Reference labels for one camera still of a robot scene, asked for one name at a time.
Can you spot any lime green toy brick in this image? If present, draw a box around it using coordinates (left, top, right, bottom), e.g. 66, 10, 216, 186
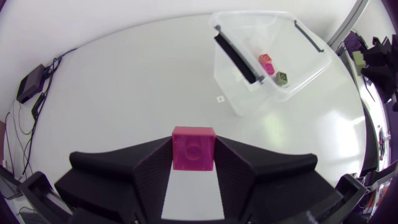
352, 50, 366, 76

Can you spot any pink toy brick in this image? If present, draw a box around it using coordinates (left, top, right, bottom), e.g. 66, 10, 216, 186
262, 62, 276, 77

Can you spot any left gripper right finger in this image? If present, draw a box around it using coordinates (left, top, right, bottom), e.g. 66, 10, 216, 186
213, 136, 343, 224

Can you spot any clear plastic container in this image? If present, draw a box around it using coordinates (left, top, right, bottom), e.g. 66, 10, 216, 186
208, 11, 334, 118

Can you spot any black cable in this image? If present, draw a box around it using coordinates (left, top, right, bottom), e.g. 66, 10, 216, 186
22, 57, 55, 175

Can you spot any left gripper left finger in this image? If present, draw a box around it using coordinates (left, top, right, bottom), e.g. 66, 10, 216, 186
54, 136, 174, 224

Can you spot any small black cable adapter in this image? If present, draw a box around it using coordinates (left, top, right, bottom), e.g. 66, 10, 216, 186
30, 92, 47, 121

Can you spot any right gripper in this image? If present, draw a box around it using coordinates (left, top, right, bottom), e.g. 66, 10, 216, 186
360, 34, 398, 113

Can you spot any blue cable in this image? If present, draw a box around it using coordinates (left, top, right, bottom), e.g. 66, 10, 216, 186
46, 47, 79, 73

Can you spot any black power brick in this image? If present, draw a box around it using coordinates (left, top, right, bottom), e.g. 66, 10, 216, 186
16, 63, 46, 105

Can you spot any orange toy brick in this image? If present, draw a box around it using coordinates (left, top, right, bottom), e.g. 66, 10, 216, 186
258, 53, 274, 65

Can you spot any dark green toy brick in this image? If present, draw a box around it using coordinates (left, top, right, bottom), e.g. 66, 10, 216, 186
275, 71, 289, 86

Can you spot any red toy brick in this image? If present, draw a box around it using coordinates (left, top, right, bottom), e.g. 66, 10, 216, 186
171, 126, 216, 172

